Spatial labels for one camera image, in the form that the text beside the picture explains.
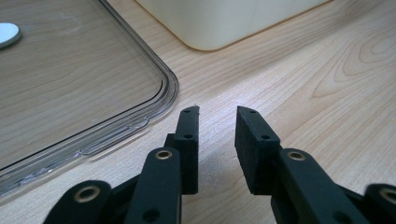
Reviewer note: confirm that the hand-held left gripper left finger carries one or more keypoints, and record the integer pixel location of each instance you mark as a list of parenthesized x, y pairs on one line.
[(174, 174)]

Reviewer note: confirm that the round white sticker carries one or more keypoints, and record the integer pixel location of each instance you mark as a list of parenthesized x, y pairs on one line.
[(7, 33)]

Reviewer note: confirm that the cream divided storage box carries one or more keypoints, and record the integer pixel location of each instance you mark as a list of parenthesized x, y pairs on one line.
[(224, 21)]

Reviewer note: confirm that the clear plastic lid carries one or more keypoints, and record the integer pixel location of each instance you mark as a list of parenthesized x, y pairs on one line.
[(77, 84)]

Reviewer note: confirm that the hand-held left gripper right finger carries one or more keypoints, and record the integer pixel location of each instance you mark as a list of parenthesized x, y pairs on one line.
[(280, 174)]

